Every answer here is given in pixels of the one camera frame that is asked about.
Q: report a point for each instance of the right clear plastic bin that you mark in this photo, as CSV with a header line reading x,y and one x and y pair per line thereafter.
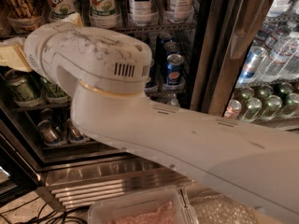
x,y
207,206

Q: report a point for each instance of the left clear plastic bin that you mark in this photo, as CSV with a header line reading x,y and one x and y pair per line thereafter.
x,y
155,206

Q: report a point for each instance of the pepsi can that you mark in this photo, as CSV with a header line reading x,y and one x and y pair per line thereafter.
x,y
152,76
173,69

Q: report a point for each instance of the left white tea bottle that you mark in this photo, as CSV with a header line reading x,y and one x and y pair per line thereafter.
x,y
141,12

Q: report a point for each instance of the front left Pepsi can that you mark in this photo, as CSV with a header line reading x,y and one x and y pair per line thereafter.
x,y
152,76

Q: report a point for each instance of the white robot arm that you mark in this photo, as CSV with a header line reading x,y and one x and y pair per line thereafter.
x,y
105,73

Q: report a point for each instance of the front middle Red Bull can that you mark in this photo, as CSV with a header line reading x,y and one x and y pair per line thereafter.
x,y
74,135

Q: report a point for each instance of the right white tea bottle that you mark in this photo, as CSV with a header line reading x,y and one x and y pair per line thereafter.
x,y
179,10

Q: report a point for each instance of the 7up bottle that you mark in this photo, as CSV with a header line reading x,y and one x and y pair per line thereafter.
x,y
105,14
60,9

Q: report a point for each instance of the front right Pepsi can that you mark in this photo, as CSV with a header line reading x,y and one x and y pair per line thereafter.
x,y
173,69

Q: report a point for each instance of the white tea bottle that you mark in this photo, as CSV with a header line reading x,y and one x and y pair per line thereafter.
x,y
141,12
179,10

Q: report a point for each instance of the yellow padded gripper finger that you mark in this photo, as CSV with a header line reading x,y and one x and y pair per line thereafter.
x,y
12,56

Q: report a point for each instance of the steel fridge door frame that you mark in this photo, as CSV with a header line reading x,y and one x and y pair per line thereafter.
x,y
224,32

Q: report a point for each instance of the front left green can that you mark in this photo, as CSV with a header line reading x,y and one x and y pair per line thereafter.
x,y
25,91

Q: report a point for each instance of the right water bottle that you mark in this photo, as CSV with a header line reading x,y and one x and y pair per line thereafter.
x,y
174,102

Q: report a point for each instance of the clear plastic bin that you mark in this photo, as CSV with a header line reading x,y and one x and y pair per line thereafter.
x,y
155,206
207,206

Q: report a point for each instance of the green can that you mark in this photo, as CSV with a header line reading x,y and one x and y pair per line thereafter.
x,y
54,94
25,91

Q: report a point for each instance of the right 7up bottle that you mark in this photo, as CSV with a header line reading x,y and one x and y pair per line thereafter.
x,y
105,14

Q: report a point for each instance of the Red Bull can behind glass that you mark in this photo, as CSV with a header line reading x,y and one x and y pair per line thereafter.
x,y
254,59

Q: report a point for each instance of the left 7up bottle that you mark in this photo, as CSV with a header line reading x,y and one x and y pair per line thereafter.
x,y
60,9

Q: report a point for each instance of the front left Red Bull can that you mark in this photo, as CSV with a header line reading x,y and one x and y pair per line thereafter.
x,y
51,136

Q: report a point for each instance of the orange can behind glass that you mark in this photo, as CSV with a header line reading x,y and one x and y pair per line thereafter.
x,y
233,109

